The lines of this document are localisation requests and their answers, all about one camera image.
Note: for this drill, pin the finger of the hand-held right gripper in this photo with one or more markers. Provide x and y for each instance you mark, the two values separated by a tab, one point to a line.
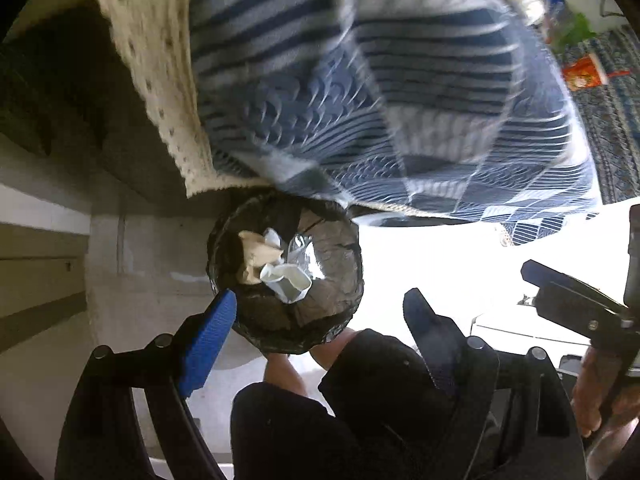
560	295

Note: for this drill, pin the clear plastic cup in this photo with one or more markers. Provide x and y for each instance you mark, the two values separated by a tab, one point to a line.
302	252

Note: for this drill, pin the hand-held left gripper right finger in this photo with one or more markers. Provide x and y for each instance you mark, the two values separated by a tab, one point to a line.
431	342

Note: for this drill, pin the blue patterned lace-edged tablecloth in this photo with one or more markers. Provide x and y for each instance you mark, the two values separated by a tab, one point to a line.
375	85

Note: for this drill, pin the person's bare leg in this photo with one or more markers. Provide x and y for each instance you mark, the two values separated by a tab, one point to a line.
285	372
330	349

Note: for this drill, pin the dark wooden table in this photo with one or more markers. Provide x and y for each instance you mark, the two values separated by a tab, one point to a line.
75	110

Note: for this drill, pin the person's black clothing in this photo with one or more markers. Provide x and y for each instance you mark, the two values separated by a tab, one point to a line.
350	410

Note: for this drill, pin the bin with black bag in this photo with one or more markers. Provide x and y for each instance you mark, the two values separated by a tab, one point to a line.
325	310

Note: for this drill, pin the small white crumpled tissue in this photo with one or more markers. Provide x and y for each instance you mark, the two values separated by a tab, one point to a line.
272	239

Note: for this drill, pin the crumpled brown paper cup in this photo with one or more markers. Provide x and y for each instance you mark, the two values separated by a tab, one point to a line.
252	255

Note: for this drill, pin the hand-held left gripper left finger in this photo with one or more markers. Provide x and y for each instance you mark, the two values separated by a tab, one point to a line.
207	340

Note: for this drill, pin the blue patterned rug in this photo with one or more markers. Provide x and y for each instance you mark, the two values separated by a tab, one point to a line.
615	120

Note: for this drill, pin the crumpled white paper cup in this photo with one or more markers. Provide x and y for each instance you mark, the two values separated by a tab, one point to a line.
287	282

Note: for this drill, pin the person's right hand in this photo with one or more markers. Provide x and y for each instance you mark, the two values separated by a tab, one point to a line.
587	390

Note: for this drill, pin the orange snack packet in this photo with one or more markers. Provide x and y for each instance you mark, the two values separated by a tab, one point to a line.
582	72

